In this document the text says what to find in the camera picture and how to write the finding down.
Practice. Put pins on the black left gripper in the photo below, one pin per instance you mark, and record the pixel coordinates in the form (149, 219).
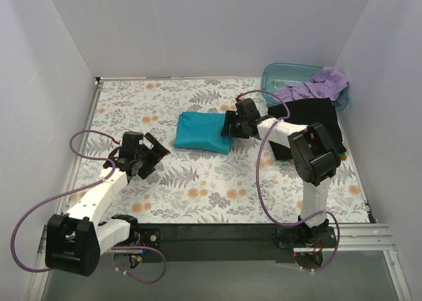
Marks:
(145, 157)

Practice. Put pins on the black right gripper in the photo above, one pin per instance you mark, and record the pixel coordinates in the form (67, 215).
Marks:
(234, 123)

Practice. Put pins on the teal t shirt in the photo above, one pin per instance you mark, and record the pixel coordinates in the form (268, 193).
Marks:
(202, 131)

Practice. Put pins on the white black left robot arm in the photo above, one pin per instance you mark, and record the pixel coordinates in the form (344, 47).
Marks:
(89, 212)

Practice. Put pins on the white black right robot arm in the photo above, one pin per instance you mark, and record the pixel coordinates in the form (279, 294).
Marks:
(314, 155)

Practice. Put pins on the floral tablecloth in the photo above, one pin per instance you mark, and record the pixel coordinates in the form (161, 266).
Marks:
(245, 186)

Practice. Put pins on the teal plastic bin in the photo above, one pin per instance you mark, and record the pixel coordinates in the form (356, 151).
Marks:
(277, 75)

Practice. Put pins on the black folded t shirt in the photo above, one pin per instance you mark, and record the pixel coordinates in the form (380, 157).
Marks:
(307, 112)

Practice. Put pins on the purple t shirt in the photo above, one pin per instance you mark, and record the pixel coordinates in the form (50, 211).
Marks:
(329, 82)

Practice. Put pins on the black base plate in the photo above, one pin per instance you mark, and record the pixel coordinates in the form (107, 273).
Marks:
(217, 242)

